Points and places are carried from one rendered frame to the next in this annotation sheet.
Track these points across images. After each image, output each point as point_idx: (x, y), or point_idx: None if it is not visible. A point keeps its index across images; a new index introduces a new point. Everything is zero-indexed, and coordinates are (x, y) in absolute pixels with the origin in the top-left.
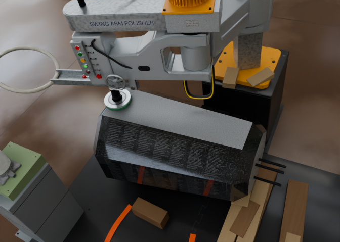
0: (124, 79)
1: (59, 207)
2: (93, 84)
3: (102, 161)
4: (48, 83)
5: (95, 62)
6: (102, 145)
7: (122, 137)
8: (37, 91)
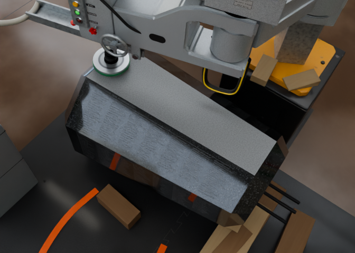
0: (126, 45)
1: (6, 177)
2: (83, 36)
3: (73, 133)
4: (21, 17)
5: (92, 11)
6: (77, 114)
7: (105, 113)
8: (4, 25)
